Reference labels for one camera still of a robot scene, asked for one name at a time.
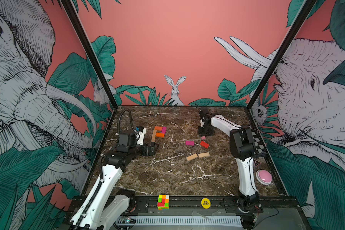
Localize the magenta block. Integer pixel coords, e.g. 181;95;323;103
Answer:
186;141;195;146
161;126;167;134

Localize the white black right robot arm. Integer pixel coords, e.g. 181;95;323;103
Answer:
198;108;261;214

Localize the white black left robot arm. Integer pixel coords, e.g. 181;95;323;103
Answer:
65;109;159;230

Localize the red block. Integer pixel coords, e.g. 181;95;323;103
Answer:
200;141;209;149

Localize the black white checkerboard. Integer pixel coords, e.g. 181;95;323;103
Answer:
249;127;268;158

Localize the colourful puzzle cube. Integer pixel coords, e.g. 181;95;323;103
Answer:
157;195;170;210

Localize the small triangle warning sign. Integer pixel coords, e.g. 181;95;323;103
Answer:
253;159;262;168

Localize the yellow big blind chip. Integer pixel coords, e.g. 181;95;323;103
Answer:
201;197;211;209

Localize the small circuit board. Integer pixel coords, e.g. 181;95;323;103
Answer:
118;216;137;225

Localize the pink round button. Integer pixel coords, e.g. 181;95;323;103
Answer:
256;170;272;186

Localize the white ventilation grille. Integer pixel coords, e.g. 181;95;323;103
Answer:
114;215;242;227

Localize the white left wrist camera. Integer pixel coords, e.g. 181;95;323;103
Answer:
136;126;147;146

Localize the black front rail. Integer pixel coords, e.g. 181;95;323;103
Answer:
70;195;300;215

